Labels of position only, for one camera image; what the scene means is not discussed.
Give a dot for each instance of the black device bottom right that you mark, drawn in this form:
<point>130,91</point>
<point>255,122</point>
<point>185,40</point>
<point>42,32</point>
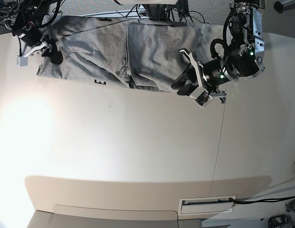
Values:
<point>278,221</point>

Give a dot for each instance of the grey T-shirt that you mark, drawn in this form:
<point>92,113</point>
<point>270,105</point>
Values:
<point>129,53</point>

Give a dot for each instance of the white table cable port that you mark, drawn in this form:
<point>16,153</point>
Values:
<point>203,206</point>

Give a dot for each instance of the grey central robot stand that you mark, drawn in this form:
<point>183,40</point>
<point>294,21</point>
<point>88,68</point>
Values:
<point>155,12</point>

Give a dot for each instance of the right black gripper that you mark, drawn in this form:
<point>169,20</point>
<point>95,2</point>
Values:
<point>50,50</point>

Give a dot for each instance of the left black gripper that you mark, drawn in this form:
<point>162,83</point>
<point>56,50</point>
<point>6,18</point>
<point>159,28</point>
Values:
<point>187,82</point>

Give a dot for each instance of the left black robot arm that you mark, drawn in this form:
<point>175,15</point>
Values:
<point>238,54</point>

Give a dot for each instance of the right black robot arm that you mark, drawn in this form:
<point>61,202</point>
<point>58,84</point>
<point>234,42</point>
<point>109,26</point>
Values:
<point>29,21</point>

